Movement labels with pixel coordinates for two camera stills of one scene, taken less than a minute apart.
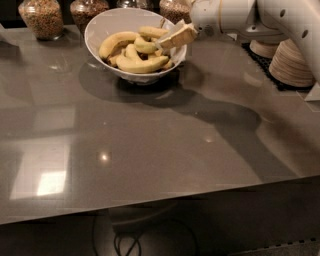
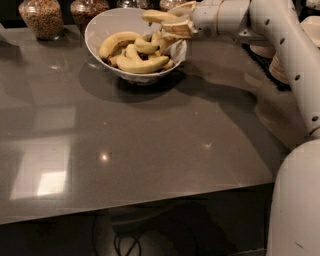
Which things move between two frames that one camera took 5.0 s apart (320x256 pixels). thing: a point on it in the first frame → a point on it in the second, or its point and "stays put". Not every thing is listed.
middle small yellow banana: x=143 y=46 stays put
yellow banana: x=151 y=32 → x=159 y=16
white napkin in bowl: x=178 y=53 stays put
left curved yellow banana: x=107 y=45 stays put
